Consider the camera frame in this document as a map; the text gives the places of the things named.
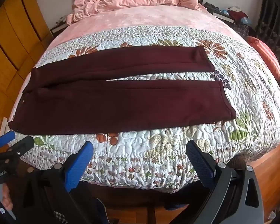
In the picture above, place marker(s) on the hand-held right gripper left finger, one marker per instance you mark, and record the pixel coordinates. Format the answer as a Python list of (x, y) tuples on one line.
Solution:
[(80, 165)]

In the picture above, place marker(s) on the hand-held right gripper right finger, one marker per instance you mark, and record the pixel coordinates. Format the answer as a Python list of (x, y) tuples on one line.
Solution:
[(198, 163)]

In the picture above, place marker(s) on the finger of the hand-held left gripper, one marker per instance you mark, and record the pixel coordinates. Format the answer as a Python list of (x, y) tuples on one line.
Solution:
[(21, 147), (4, 138)]

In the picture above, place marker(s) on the maroon pants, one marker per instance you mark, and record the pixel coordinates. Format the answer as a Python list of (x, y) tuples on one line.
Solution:
[(107, 102)]

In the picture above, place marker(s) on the person's left hand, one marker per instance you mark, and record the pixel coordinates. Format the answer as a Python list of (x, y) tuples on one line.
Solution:
[(7, 197)]

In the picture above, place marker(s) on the floral quilted bedspread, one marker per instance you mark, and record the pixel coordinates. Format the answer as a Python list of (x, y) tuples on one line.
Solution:
[(177, 149)]

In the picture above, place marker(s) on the wooden wardrobe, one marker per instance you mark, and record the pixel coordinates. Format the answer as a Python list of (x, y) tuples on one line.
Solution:
[(14, 39)]

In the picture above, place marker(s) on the dark bedside table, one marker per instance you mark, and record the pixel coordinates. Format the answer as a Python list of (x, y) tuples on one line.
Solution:
[(57, 29)]

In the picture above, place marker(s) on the orange cushion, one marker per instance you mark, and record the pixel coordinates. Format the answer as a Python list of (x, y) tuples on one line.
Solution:
[(264, 56)]

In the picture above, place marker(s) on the plaid cloth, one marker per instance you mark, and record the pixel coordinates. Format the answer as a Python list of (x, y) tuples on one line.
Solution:
[(243, 31)]

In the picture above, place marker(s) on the cluttered bedside table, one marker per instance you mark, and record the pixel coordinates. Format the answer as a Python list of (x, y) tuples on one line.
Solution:
[(220, 16)]

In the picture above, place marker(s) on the blue plastic bag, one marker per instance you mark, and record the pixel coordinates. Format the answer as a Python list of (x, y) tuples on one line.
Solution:
[(245, 21)]

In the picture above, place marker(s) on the dark patterned curtain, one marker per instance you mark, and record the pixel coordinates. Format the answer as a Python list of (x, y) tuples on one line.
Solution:
[(270, 28)]

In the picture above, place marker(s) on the dark red cloth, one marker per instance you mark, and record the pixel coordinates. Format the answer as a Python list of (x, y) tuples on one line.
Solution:
[(237, 14)]

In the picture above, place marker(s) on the pink bed sheet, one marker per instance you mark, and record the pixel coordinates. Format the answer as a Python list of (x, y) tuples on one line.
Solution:
[(140, 18)]

